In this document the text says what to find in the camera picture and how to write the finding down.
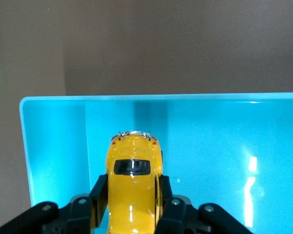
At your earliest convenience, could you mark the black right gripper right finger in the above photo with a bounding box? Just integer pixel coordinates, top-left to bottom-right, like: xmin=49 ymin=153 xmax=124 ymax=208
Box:
xmin=156 ymin=175 xmax=253 ymax=234

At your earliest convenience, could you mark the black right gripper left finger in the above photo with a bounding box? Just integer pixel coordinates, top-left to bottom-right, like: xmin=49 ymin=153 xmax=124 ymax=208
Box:
xmin=0 ymin=174 xmax=108 ymax=234

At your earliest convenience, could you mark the yellow beetle toy car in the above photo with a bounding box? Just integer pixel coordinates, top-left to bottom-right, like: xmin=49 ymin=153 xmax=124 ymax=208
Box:
xmin=105 ymin=130 xmax=165 ymax=234

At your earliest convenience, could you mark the turquoise plastic bin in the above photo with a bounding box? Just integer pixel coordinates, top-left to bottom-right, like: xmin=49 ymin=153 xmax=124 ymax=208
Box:
xmin=19 ymin=92 xmax=293 ymax=234

